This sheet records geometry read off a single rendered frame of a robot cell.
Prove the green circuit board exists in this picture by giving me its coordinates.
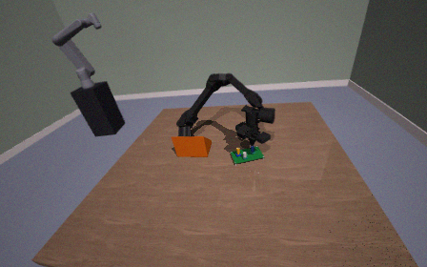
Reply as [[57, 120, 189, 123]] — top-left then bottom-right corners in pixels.
[[231, 146, 265, 166]]

